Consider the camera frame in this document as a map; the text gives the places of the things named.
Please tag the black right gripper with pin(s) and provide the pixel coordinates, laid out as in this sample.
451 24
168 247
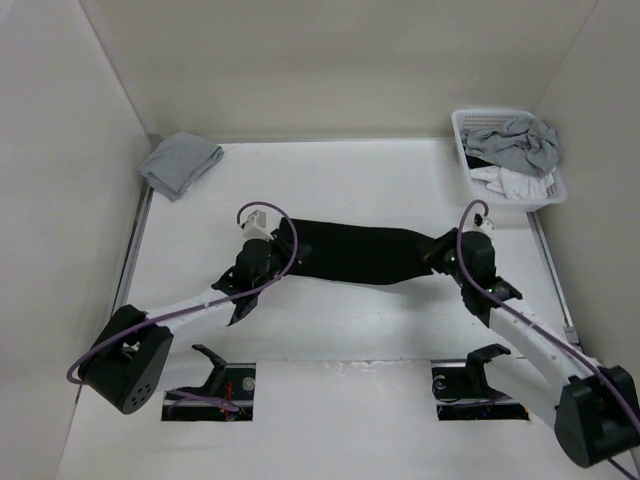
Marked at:
436 246

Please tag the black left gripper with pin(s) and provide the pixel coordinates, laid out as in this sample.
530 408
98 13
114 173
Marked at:
282 245

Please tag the black tank top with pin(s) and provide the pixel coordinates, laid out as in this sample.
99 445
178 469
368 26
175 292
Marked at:
357 254

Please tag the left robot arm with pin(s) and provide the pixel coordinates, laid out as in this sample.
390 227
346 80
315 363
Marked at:
140 352

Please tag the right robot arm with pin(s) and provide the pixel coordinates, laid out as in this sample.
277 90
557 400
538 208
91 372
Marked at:
592 409

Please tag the crumpled white tank top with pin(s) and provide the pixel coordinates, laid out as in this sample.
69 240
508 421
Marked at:
512 185

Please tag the folded grey tank top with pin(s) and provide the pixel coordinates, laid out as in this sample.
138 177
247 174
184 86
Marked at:
177 162

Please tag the crumpled grey tank top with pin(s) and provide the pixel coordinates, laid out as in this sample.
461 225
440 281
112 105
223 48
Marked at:
523 145

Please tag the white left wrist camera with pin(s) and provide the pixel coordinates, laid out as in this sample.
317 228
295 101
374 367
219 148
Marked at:
255 226

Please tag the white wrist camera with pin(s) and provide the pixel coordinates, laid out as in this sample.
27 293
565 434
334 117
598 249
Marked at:
255 226
483 224

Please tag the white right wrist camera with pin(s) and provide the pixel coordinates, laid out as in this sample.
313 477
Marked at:
483 224

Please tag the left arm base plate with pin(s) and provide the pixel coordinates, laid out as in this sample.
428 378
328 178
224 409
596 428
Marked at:
238 387

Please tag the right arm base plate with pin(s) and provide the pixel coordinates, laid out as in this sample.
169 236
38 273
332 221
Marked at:
457 401

